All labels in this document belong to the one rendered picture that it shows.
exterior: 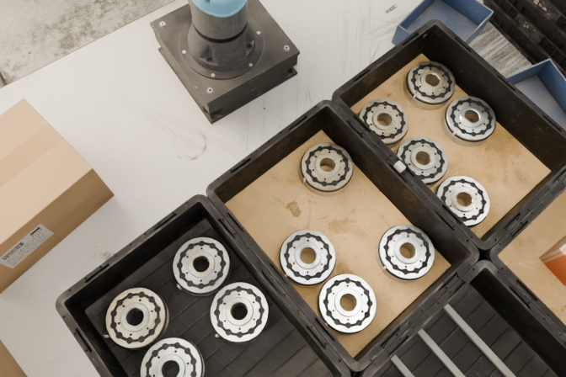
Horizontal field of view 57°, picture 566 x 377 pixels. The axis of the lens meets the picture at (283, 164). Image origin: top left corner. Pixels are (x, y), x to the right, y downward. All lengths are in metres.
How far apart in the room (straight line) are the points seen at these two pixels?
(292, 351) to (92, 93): 0.76
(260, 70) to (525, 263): 0.67
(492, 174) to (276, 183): 0.44
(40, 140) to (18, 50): 1.30
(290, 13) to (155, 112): 0.44
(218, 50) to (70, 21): 1.34
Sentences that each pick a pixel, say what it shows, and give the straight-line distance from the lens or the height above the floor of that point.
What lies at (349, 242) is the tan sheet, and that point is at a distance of 1.01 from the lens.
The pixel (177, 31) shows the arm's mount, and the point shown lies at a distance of 1.25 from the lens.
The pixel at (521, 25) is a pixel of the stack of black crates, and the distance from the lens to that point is 1.97.
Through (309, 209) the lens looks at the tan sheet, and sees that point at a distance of 1.02.
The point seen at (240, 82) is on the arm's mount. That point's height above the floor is 0.80.
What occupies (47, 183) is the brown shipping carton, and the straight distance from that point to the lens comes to 1.08.
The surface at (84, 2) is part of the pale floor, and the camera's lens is 2.45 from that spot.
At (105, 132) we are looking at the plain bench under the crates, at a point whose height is 0.70.
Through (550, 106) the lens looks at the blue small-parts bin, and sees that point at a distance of 1.43.
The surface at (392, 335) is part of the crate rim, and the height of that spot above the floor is 0.92.
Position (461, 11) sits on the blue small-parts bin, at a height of 0.71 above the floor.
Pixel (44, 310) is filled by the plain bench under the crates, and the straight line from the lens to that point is 1.19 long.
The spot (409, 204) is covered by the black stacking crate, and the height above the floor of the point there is 0.89.
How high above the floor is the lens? 1.79
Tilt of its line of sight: 67 degrees down
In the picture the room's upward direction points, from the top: 5 degrees clockwise
